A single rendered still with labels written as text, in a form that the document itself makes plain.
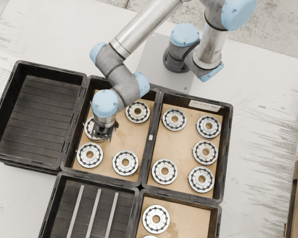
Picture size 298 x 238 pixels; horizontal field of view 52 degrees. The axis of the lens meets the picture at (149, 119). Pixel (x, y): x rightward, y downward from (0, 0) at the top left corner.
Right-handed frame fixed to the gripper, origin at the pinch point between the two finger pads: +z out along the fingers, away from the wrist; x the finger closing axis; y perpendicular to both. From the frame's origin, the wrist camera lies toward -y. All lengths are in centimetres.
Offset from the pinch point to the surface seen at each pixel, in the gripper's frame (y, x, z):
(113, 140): 3.0, 4.3, 3.8
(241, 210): 18, 64, 11
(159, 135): -3.3, 22.2, 2.2
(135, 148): 4.4, 13.4, 2.9
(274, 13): -156, 106, 78
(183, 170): 9.0, 34.1, 1.0
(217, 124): -12.2, 44.3, -2.7
